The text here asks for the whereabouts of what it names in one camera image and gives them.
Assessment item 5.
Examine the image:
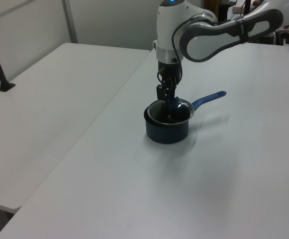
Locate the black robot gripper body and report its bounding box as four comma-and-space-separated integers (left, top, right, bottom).
157, 60, 183, 87

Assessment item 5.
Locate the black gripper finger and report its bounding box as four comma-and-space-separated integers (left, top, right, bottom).
165, 83, 178, 108
156, 84, 166, 101

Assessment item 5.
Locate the glass lid with blue knob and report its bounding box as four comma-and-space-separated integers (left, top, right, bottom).
147, 98, 195, 125

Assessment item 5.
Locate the white side table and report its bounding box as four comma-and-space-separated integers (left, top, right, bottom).
0, 42, 152, 214

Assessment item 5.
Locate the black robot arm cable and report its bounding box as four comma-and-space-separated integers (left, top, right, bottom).
171, 11, 205, 63

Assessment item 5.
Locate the dark saucepan with blue handle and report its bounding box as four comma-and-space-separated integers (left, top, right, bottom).
143, 90, 227, 145

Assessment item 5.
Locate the black strap on arm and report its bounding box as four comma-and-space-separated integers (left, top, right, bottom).
234, 15, 250, 44

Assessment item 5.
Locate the grey partition frame post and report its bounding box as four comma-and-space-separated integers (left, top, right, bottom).
61, 0, 79, 44

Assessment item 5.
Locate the black camera pole with base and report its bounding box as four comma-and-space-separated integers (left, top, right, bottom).
0, 20, 16, 92

